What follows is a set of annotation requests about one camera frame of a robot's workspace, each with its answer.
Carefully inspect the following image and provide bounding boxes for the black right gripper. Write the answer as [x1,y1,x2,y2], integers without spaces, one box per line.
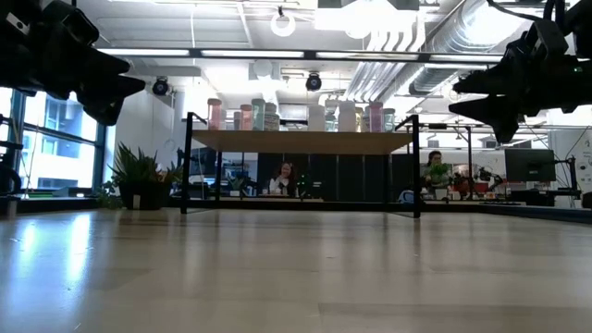
[447,31,592,145]

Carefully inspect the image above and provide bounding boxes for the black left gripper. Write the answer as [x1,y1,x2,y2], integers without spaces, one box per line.
[0,27,148,127]

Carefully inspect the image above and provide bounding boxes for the white bottle with printed label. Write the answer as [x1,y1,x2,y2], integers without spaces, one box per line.
[264,102,281,131]

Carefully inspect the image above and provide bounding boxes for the translucent white pill bottle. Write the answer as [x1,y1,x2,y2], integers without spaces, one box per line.
[308,104,327,132]

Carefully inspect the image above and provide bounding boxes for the wooden shelf black metal legs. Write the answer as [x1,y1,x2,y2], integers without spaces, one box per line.
[179,112,423,219]

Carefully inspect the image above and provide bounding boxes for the black computer monitor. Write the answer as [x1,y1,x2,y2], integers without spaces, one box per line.
[503,147,557,183]

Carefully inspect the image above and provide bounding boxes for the large window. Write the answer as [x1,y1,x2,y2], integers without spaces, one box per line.
[0,87,111,201]

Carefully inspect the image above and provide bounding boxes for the person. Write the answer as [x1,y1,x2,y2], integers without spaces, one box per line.
[419,150,453,193]
[267,161,300,198]

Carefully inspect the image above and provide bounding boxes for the green background plant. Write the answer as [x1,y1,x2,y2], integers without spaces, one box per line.
[427,162,452,186]

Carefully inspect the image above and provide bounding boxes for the potted green succulent plant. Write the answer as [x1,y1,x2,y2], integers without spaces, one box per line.
[94,141,185,212]

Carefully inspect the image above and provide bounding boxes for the black office chair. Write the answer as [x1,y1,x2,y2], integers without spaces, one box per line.
[0,115,24,218]

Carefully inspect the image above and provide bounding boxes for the long linear ceiling light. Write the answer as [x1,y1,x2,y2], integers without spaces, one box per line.
[94,44,505,66]

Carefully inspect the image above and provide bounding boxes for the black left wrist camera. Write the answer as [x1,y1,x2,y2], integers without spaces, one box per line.
[45,0,101,47]

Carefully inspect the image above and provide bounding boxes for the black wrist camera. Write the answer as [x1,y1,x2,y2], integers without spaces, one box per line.
[524,18,571,61]
[45,0,101,47]

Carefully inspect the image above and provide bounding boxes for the silver ceiling air duct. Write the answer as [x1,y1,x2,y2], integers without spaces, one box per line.
[406,0,514,98]

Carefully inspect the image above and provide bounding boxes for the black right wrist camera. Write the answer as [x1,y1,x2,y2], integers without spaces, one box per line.
[524,18,571,61]

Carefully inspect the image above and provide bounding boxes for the black aluminium table frame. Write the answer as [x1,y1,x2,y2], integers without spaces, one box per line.
[18,193,592,224]

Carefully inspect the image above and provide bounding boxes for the white ring ceiling lamp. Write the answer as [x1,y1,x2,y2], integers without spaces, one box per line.
[269,9,298,39]

